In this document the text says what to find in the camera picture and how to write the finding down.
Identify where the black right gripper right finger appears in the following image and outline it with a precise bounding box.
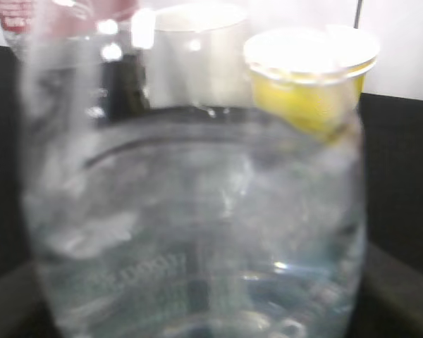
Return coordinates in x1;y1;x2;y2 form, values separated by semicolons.
352;244;423;337

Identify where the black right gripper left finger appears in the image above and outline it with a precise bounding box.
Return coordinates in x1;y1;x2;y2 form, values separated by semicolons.
0;262;44;337

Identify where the clear plastic bottle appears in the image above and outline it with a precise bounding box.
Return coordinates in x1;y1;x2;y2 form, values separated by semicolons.
21;1;366;337

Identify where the yellow cup white rim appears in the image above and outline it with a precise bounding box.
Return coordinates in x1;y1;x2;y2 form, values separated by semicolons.
243;25;381;142

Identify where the white mug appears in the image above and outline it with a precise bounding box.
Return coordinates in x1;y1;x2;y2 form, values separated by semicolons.
144;1;251;108

